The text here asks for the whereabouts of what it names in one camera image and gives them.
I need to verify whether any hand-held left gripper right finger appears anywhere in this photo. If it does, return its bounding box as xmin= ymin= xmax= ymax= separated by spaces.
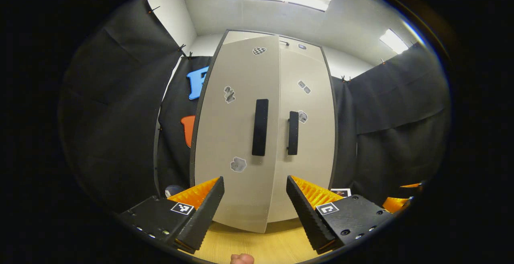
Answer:
xmin=286 ymin=175 xmax=396 ymax=255

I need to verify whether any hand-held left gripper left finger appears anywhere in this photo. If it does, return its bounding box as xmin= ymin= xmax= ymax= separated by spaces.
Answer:
xmin=118 ymin=177 xmax=224 ymax=255

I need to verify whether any white cabinet door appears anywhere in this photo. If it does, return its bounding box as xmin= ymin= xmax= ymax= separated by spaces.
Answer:
xmin=267 ymin=41 xmax=336 ymax=222
xmin=194 ymin=35 xmax=280 ymax=233

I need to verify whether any white shoe cabinet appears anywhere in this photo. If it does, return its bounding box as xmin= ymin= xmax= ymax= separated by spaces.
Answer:
xmin=189 ymin=29 xmax=339 ymax=234

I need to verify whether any small ceiling light panel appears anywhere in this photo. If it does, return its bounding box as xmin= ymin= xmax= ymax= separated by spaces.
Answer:
xmin=379 ymin=28 xmax=409 ymax=55

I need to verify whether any black door handle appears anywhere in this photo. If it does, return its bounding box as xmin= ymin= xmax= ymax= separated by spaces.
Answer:
xmin=252 ymin=99 xmax=269 ymax=156
xmin=287 ymin=111 xmax=300 ymax=156

